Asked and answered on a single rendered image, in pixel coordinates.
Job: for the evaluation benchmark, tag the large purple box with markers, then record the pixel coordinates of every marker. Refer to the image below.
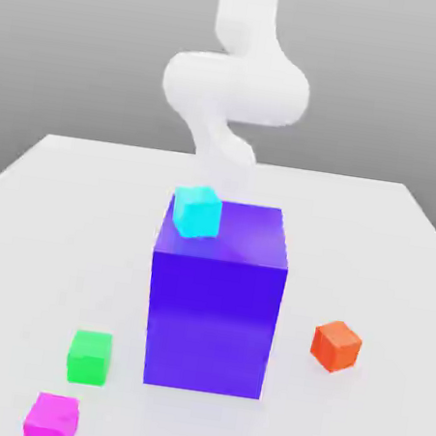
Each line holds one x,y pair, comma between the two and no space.
212,311

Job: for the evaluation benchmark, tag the small magenta cube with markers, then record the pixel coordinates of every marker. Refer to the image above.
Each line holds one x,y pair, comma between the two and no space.
52,419

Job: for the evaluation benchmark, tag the small cyan cube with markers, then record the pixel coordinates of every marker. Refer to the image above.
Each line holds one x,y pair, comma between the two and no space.
197,212

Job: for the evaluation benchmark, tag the small green cube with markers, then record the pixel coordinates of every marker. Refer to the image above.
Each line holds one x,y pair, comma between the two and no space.
88,357

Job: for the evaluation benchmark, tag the small orange cube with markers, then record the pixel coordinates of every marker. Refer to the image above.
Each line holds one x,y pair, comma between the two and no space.
336,346

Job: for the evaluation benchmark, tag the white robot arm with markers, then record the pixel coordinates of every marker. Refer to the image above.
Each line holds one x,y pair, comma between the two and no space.
236,88

